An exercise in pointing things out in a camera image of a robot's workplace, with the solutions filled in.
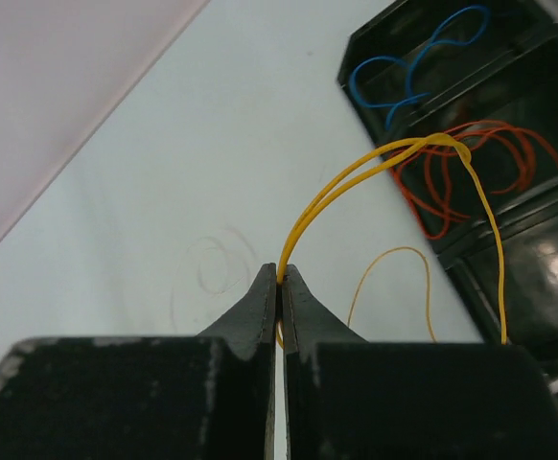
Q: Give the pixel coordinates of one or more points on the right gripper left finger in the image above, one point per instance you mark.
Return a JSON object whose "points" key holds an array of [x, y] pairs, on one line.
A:
{"points": [[203, 396]]}

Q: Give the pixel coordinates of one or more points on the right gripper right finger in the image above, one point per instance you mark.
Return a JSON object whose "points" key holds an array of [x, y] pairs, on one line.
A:
{"points": [[348, 398]]}

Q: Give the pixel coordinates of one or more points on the right black sorting bin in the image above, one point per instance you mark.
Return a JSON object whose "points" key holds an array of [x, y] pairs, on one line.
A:
{"points": [[486, 73]]}

